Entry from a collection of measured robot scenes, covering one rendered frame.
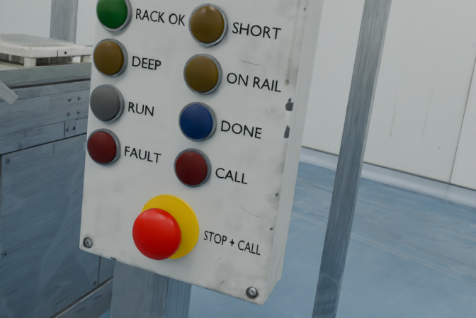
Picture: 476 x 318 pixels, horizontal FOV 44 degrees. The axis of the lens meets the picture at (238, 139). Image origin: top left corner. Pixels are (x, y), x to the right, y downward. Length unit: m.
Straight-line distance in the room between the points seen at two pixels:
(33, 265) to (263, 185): 1.29
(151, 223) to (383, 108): 3.72
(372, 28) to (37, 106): 0.85
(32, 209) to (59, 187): 0.11
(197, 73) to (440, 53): 3.61
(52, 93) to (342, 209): 0.81
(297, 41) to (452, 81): 3.60
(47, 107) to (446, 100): 2.97
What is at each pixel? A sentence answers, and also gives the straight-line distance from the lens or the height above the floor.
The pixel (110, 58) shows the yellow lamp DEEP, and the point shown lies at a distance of 0.47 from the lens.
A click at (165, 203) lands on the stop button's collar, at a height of 0.90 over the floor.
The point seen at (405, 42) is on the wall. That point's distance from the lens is 4.07.
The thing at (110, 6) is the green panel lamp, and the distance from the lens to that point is 0.47.
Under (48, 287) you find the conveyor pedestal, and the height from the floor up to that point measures 0.23.
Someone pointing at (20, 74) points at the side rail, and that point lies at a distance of 1.39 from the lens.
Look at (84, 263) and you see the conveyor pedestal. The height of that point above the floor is 0.24.
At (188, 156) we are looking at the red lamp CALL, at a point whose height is 0.94.
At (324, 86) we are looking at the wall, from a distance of 4.27.
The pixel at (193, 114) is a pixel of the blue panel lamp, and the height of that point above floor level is 0.97.
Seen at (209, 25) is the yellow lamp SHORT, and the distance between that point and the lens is 0.43.
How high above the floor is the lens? 1.06
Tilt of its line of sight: 13 degrees down
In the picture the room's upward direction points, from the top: 7 degrees clockwise
